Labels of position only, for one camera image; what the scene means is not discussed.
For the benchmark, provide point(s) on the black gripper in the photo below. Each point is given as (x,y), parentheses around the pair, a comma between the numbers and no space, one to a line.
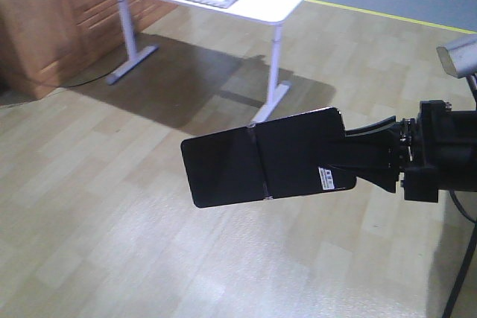
(413,140)

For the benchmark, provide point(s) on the black foldable phone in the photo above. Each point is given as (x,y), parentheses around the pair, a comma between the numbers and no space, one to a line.
(286,157)

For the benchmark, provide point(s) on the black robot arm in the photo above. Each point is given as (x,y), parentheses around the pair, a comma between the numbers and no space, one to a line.
(457,153)

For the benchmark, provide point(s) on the white adjustable desk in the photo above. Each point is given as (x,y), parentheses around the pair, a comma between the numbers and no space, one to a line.
(268,12)

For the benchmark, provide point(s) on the wooden cabinet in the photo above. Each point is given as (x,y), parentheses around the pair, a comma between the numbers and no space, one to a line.
(45,42)

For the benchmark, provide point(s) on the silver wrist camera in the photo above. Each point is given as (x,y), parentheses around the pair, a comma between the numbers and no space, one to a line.
(458,57)

